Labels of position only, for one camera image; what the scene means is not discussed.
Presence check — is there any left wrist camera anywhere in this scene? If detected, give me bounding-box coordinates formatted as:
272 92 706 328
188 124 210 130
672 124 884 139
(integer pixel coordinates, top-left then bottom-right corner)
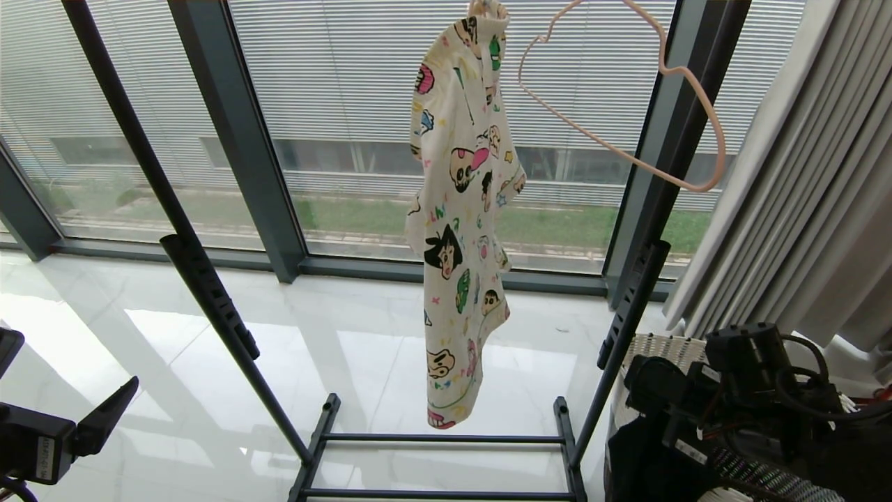
0 326 26 379

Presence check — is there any white laundry basket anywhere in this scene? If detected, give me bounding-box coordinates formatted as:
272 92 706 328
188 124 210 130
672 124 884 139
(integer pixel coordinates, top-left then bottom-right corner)
605 333 858 502

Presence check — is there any white curtain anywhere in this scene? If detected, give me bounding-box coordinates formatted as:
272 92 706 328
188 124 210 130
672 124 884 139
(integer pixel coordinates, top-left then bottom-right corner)
662 0 892 388

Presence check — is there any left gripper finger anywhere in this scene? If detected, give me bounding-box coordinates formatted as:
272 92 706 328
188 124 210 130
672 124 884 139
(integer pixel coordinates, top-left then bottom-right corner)
73 376 139 458

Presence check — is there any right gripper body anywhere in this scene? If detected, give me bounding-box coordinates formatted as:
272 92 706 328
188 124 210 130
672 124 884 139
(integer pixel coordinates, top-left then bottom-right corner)
624 354 725 468

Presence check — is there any black clothes rack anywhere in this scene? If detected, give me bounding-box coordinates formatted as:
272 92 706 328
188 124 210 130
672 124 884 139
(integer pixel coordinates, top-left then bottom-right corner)
61 0 753 502

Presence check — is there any cream printed garment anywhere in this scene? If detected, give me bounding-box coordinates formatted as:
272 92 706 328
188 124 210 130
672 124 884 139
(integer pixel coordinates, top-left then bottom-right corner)
404 0 528 430

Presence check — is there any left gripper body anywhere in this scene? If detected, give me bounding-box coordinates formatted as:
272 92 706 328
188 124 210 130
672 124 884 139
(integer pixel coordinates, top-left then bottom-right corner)
0 403 76 487

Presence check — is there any window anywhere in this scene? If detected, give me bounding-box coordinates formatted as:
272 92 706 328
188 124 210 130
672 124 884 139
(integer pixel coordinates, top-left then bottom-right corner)
0 0 813 307

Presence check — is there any black garment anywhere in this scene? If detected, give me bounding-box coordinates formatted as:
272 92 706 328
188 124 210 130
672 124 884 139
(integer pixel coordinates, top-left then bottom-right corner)
605 413 706 502

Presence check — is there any pink clothes hanger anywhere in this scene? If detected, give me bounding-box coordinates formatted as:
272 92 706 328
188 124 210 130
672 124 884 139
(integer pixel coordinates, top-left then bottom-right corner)
517 0 727 193

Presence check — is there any black cable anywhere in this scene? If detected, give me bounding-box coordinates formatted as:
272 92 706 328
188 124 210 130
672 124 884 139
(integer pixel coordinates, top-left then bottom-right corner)
777 333 892 425

